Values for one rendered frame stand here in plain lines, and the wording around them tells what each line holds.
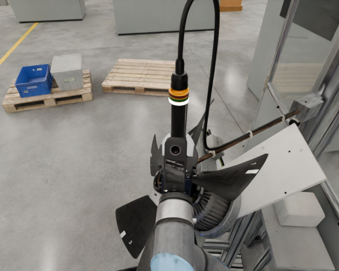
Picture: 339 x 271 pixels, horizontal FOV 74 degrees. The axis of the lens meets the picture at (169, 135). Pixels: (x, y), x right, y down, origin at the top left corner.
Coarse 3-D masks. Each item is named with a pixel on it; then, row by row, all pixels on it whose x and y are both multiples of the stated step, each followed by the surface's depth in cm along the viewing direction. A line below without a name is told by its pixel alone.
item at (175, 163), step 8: (168, 144) 45; (176, 144) 45; (184, 144) 45; (168, 152) 45; (176, 152) 45; (184, 152) 45; (168, 160) 46; (176, 160) 46; (184, 160) 46; (168, 168) 46; (176, 168) 46; (184, 168) 46; (168, 176) 47; (176, 176) 47; (184, 176) 47; (168, 184) 47; (176, 184) 47; (184, 184) 47
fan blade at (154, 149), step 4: (152, 144) 114; (156, 144) 106; (152, 148) 113; (156, 148) 105; (152, 152) 113; (156, 152) 105; (152, 156) 113; (156, 156) 105; (152, 160) 113; (156, 160) 105; (156, 164) 107; (152, 168) 115; (156, 168) 109; (152, 172) 116; (156, 172) 110
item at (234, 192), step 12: (264, 156) 65; (228, 168) 71; (240, 168) 65; (252, 168) 61; (192, 180) 71; (204, 180) 67; (216, 180) 64; (228, 180) 61; (240, 180) 58; (216, 192) 58; (228, 192) 56; (240, 192) 54
